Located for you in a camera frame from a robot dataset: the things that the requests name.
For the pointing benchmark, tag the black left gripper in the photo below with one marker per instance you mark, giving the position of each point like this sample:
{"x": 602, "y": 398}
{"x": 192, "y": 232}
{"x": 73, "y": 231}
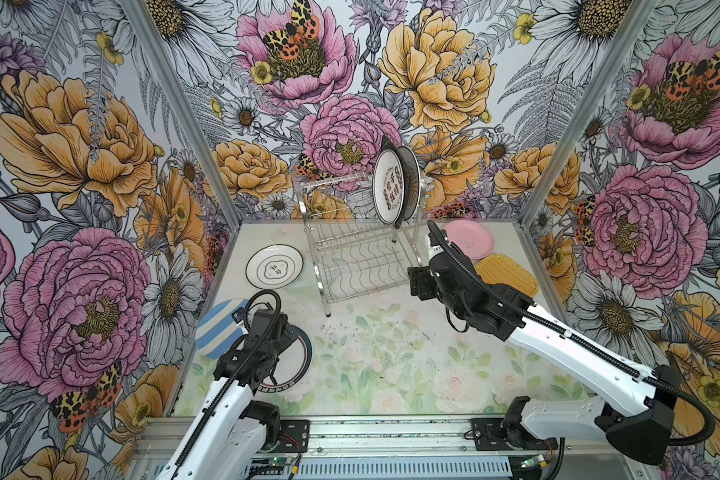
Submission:
{"x": 287, "y": 336}

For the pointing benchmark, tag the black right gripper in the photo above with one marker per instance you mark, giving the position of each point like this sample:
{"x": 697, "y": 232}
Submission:
{"x": 420, "y": 279}

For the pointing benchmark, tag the white plate green red rim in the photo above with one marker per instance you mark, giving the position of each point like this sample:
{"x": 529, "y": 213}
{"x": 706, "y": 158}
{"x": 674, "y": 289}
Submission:
{"x": 293, "y": 363}

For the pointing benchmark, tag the pink plastic plate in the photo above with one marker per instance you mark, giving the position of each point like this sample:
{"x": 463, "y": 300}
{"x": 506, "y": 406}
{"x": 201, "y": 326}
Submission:
{"x": 471, "y": 237}

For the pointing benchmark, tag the yellow woven-pattern tray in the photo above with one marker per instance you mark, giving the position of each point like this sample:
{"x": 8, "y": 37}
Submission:
{"x": 498, "y": 269}

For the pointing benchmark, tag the white plate orange sunburst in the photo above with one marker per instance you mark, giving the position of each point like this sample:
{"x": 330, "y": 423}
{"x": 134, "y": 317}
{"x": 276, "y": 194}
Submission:
{"x": 412, "y": 182}

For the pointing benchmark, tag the black square floral plate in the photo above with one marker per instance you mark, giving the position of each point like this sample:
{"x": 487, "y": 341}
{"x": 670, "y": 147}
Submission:
{"x": 404, "y": 184}

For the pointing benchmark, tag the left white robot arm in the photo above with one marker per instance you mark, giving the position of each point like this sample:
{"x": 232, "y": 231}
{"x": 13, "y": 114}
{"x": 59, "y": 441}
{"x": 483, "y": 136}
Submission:
{"x": 231, "y": 426}

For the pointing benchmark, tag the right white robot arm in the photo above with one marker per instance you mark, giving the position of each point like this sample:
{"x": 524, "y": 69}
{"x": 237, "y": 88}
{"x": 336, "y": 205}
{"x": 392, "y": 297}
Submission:
{"x": 625, "y": 410}

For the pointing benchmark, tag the chrome two-tier dish rack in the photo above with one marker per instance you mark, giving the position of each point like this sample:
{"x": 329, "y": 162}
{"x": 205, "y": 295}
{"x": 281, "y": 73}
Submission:
{"x": 353, "y": 252}

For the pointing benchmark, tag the blue white striped plate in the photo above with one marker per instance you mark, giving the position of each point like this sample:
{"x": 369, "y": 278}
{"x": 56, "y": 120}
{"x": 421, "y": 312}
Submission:
{"x": 220, "y": 327}

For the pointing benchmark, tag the white plate black clover outline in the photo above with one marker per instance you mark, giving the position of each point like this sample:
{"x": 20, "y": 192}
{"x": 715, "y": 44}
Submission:
{"x": 274, "y": 267}

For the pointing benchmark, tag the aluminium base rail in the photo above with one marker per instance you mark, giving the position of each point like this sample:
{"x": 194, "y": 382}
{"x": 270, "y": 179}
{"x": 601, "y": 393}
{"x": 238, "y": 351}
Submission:
{"x": 427, "y": 447}

